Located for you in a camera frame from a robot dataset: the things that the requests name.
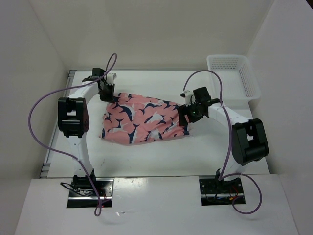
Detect aluminium table edge rail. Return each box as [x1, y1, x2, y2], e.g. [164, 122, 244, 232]
[39, 70, 76, 179]

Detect pink shark print shorts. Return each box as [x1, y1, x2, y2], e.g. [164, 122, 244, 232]
[101, 93, 190, 145]

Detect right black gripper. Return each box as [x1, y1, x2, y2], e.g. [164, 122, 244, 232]
[177, 100, 204, 127]

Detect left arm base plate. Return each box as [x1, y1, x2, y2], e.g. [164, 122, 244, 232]
[64, 179, 114, 209]

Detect white plastic basket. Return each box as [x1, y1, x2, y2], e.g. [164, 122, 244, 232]
[206, 54, 261, 103]

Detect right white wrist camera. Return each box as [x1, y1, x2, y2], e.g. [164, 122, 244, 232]
[180, 90, 196, 106]

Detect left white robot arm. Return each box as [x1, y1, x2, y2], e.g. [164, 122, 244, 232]
[58, 68, 117, 196]

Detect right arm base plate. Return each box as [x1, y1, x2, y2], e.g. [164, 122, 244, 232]
[199, 176, 246, 206]

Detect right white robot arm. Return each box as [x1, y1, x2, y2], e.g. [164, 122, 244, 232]
[178, 87, 269, 193]

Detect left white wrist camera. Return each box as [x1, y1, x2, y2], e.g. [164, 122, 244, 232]
[106, 73, 117, 85]

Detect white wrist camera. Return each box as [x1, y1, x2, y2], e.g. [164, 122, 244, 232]
[106, 73, 117, 85]
[180, 90, 196, 106]

